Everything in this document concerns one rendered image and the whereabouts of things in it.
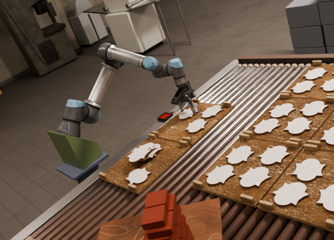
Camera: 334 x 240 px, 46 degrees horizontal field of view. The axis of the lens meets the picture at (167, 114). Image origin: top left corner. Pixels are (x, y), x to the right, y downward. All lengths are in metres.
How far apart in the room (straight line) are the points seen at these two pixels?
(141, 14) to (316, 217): 6.26
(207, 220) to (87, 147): 1.21
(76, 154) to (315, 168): 1.40
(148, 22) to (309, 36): 3.79
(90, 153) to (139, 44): 5.02
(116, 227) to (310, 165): 0.84
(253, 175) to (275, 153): 0.17
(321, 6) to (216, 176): 2.80
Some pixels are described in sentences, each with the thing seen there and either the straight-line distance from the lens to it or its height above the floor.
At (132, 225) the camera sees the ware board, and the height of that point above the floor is 1.04.
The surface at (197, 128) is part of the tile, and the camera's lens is 2.25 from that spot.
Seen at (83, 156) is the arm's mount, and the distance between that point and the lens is 2.49.
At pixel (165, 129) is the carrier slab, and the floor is 0.94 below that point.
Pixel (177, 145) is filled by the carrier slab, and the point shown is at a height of 0.94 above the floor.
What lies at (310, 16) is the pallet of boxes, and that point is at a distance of 4.37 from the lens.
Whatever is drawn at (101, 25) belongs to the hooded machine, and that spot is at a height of 0.34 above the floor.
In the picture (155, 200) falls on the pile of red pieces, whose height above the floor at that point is 1.30.
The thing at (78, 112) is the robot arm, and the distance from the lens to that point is 2.49.
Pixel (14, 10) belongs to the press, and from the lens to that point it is 8.90.
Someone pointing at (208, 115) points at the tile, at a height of 0.95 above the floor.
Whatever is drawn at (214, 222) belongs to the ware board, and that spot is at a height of 1.04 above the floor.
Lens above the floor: 2.01
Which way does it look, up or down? 25 degrees down
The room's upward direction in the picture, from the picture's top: 21 degrees counter-clockwise
